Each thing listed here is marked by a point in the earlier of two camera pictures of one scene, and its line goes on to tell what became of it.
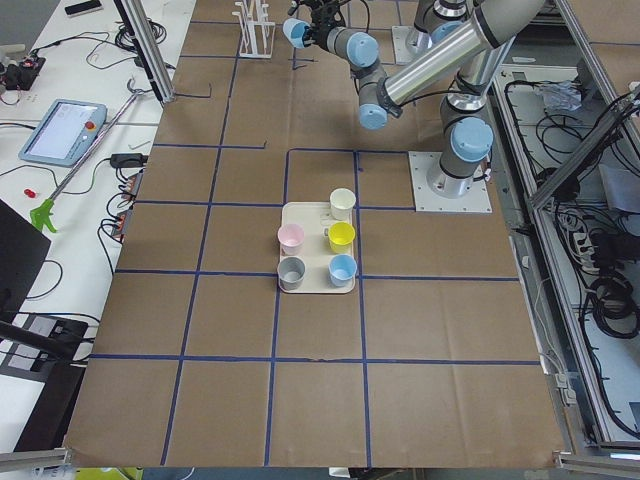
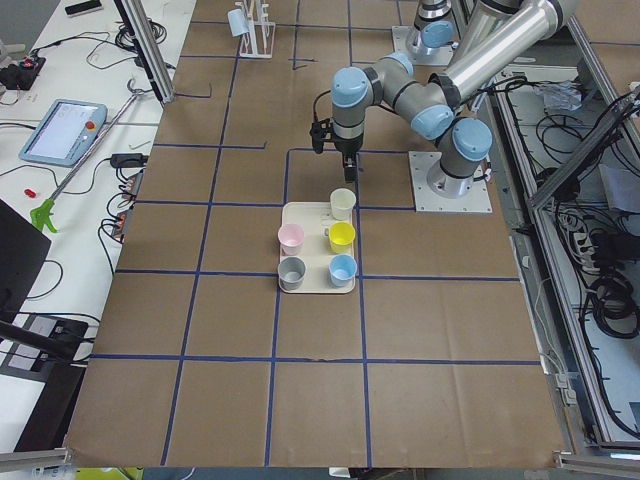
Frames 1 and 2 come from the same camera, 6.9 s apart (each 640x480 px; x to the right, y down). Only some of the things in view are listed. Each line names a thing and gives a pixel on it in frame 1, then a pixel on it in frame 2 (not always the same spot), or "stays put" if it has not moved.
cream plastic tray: (315, 219) stays put
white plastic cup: (342, 201) stays put
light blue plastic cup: (294, 29) → (238, 22)
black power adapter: (128, 160) stays put
